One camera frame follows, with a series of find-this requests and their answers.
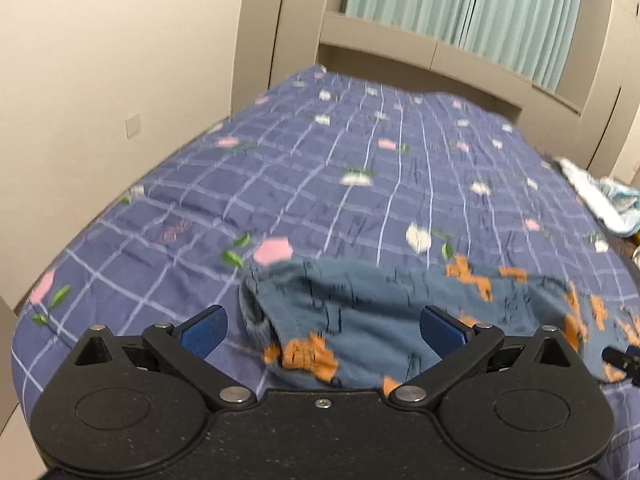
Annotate pale green curtain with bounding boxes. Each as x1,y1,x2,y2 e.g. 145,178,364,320
344,0,587,92

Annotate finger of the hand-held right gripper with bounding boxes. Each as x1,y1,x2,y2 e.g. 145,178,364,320
601,344,640,387

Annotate blue pants with orange print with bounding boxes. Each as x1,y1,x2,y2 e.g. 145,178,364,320
239,254,640,397

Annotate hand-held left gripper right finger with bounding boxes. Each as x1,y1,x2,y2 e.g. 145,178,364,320
389,304,582,409

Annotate beige headboard shelf unit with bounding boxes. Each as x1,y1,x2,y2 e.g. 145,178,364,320
229,0,640,183

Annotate blue checked floral blanket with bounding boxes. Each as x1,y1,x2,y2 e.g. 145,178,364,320
10,62,640,480

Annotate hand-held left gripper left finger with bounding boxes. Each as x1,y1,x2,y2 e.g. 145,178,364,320
74,304,259,412

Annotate dark grey bed sheet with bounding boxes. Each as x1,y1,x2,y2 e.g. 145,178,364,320
606,236,640,267

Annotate light blue towel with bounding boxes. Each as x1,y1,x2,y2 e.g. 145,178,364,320
554,157,640,239

